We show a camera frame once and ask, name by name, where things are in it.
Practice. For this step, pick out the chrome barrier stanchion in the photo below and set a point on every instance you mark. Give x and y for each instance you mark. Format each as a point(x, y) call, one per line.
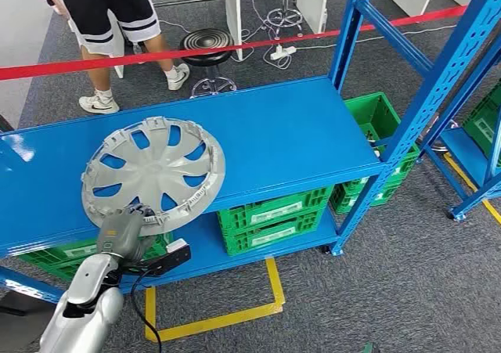
point(438, 147)

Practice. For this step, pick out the grey plastic wheel hubcap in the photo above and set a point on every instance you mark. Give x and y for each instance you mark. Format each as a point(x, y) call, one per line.
point(152, 172)

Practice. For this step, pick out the white power strip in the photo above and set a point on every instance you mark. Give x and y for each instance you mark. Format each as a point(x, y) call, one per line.
point(282, 52)

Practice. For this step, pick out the green plastic crate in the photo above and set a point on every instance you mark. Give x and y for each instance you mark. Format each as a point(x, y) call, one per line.
point(274, 213)
point(70, 252)
point(483, 122)
point(270, 236)
point(63, 272)
point(352, 200)
point(376, 117)

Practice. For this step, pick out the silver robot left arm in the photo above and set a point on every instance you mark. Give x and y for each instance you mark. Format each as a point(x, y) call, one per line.
point(90, 278)

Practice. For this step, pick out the red barrier tape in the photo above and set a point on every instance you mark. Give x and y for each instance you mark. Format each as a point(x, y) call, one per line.
point(117, 60)

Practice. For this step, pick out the person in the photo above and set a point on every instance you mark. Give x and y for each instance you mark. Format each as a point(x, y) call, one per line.
point(109, 3)

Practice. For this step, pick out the blue metal shelf rack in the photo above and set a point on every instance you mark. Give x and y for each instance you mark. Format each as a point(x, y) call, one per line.
point(274, 133)
point(465, 153)

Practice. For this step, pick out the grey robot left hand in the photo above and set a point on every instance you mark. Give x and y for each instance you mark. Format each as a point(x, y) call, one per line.
point(117, 234)

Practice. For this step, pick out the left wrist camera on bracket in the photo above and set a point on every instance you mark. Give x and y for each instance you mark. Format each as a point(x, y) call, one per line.
point(172, 260)

